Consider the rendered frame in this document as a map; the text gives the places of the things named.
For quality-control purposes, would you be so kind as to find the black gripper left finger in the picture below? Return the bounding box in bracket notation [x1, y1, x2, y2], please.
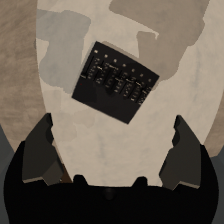
[3, 113, 64, 224]

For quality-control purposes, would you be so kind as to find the black lighting desk panel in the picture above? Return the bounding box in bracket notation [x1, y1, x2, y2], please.
[71, 41, 160, 124]

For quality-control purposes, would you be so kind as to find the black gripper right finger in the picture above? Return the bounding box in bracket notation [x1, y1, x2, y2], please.
[159, 115, 219, 224]

